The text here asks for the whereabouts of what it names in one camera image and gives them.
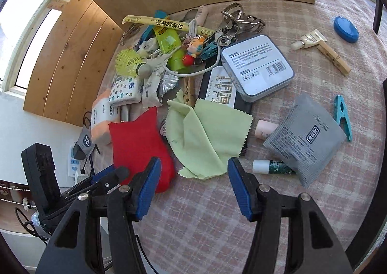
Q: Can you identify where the red cloth pouch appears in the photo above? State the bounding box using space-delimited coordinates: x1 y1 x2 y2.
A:
108 107 176 194

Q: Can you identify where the black labelled box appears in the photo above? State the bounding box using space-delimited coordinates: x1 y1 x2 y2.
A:
196 65 253 158

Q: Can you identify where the large grey foil sachet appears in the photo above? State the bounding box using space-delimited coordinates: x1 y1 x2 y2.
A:
262 94 346 188

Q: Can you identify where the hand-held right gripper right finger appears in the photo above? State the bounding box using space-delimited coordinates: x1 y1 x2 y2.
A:
227 157 354 274

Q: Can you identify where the small grey sachet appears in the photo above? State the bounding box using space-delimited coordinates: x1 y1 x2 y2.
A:
75 124 97 154

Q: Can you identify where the pale pink bottle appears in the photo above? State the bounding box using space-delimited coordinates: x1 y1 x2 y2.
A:
255 119 279 141

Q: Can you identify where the white green glue stick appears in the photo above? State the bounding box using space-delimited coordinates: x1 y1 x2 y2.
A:
252 159 297 176

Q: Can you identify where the pale pink tube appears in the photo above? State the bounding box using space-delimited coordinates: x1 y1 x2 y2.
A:
193 5 210 26

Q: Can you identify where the orange white tissue pack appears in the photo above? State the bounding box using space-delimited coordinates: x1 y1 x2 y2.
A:
90 88 123 146

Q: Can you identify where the small cream tube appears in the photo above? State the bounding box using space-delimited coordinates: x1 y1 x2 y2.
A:
292 29 328 49

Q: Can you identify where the white power strip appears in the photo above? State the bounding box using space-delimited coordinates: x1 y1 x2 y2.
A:
66 144 82 178

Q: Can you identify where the tiger toy keychain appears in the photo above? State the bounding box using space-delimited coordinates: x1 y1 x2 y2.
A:
181 35 206 66

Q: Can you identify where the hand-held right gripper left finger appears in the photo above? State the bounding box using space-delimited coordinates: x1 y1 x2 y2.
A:
36 157 163 274

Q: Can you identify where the window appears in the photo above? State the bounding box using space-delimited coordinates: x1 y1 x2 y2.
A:
0 0 68 98

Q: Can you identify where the yellow shuttlecock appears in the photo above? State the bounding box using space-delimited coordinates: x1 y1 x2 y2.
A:
114 48 152 79

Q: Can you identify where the grey tin box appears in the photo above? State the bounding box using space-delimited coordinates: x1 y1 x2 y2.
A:
221 35 294 103

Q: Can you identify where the blue round lid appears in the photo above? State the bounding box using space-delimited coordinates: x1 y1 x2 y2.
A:
333 16 360 44

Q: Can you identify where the silver foil packet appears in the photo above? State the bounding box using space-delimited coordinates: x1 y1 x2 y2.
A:
159 73 182 102

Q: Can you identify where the white charger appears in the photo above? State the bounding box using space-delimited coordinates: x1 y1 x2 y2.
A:
74 171 91 184

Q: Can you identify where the light green cleaning cloth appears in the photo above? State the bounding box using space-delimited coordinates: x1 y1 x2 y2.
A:
165 89 254 180

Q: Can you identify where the black charger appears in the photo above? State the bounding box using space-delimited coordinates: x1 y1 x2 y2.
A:
73 145 91 160

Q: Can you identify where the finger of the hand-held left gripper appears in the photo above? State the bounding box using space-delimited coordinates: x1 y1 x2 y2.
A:
73 165 117 191
88 167 130 196

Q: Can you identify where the yellow chopstick wrapper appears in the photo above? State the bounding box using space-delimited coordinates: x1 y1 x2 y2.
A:
122 15 216 37

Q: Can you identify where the green packet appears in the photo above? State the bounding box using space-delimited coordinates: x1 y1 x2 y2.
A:
154 25 186 72

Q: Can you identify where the blue grey clothes peg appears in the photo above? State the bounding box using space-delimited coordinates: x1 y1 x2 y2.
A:
200 40 220 60

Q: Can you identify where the white cable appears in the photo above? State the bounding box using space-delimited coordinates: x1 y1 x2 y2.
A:
133 19 223 77

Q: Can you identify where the pink plaid cloth desktop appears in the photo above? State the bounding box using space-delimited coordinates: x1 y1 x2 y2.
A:
88 0 387 274

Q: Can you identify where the star print tissue pack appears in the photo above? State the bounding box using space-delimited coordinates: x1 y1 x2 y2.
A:
108 76 144 108

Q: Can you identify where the white leaf print sachet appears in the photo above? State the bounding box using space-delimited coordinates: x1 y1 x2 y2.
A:
141 64 165 108

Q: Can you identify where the pine plank panel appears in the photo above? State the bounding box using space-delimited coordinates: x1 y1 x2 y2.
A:
22 0 126 126

